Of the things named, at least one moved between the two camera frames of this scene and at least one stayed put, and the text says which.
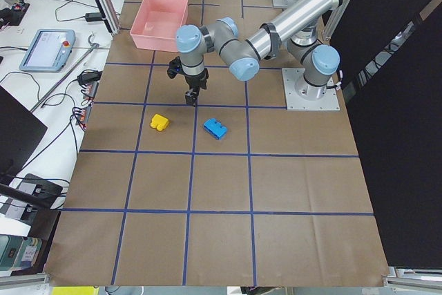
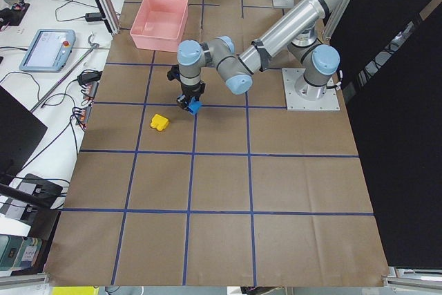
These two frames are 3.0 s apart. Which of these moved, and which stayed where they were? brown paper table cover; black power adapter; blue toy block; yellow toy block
Moved: blue toy block
Stayed: black power adapter; yellow toy block; brown paper table cover
